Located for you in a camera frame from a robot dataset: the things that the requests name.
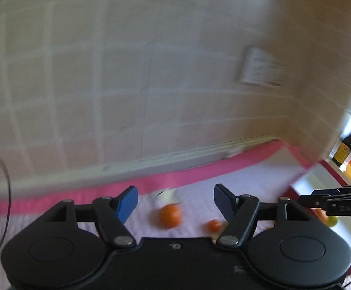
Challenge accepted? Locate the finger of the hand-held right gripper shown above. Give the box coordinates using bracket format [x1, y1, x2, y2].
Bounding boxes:
[298, 194, 351, 217]
[312, 184, 351, 196]

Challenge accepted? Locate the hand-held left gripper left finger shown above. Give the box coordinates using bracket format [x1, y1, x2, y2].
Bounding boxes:
[41, 186, 139, 248]

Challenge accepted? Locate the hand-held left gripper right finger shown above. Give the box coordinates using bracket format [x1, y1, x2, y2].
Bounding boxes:
[213, 184, 315, 247]

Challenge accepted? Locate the white tray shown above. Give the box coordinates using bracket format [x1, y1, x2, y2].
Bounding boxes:
[291, 164, 351, 248]

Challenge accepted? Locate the white crumpled object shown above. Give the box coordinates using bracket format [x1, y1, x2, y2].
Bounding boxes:
[155, 188, 182, 207]

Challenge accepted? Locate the dark glass bottle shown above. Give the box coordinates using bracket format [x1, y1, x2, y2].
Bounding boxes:
[332, 123, 351, 167]

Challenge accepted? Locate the large orange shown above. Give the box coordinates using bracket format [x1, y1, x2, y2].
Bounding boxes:
[160, 204, 183, 229]

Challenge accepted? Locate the pink quilted mat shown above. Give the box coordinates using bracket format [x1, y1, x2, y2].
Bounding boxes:
[0, 139, 315, 281]

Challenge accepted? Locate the white wall notice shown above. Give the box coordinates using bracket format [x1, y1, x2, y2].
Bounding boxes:
[238, 46, 286, 87]

